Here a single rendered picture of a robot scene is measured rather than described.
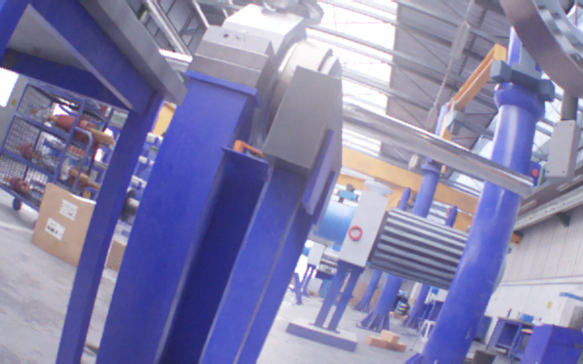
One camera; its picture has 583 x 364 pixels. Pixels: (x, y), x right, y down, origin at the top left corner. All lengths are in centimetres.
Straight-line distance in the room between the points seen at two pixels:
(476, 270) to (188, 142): 221
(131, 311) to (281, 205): 69
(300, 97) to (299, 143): 7
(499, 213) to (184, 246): 229
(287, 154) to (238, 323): 27
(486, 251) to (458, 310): 40
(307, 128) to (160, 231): 68
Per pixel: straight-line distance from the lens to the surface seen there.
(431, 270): 519
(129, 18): 87
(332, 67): 166
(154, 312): 140
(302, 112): 81
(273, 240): 86
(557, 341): 465
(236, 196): 202
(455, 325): 323
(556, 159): 103
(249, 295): 86
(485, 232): 328
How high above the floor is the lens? 60
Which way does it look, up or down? 9 degrees up
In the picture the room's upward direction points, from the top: 21 degrees clockwise
